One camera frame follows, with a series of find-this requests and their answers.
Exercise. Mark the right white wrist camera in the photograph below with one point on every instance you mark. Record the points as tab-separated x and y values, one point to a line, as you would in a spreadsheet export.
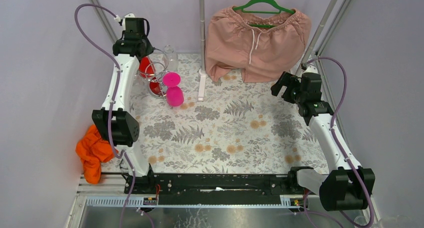
308	69

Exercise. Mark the pink plastic wine glass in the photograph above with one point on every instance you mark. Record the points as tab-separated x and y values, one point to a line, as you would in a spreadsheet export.
174	94

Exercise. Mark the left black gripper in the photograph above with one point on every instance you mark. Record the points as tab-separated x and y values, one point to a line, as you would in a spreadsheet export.
133	48

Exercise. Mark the clear wine glass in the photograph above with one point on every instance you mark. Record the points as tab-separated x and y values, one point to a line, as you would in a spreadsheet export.
137	85
170	58

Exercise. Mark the orange cloth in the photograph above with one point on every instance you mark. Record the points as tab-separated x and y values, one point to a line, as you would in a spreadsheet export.
93	151

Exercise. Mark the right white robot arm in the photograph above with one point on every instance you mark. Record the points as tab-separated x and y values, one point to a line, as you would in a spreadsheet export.
348	186

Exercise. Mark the pink drawstring shorts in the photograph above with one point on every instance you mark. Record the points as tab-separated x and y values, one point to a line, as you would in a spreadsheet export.
262	48

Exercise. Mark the red plastic wine glass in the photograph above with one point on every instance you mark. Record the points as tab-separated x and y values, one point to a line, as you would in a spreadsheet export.
147	71

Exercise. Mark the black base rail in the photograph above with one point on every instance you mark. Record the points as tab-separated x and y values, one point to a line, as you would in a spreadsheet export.
213	189

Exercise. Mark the clear glass bottom corner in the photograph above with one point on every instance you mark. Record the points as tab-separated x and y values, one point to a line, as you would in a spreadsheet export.
361	221

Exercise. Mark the chrome wire glass rack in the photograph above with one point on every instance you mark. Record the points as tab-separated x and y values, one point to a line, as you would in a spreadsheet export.
161	70

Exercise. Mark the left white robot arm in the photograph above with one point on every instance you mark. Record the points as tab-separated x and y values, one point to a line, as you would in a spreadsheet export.
113	120

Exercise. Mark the green clothes hanger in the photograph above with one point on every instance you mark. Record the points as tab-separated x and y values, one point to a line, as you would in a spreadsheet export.
264	7

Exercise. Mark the floral table mat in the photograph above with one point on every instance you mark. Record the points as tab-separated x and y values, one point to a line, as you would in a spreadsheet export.
238	128

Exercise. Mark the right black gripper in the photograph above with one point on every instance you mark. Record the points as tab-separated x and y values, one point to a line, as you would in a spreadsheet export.
287	79

